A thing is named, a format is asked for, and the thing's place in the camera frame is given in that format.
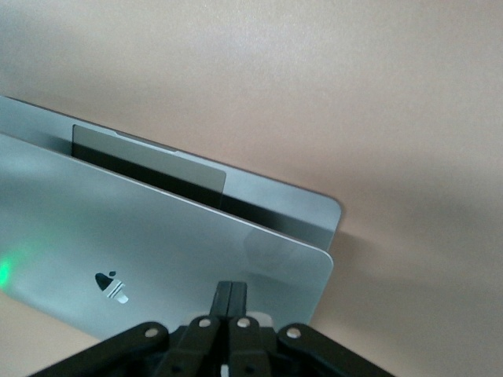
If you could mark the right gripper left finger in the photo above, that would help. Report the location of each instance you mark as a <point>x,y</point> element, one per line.
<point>196,345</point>

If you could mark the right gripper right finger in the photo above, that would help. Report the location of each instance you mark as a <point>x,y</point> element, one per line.
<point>251,345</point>

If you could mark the grey laptop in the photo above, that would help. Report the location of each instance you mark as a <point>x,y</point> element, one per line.
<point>118,235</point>

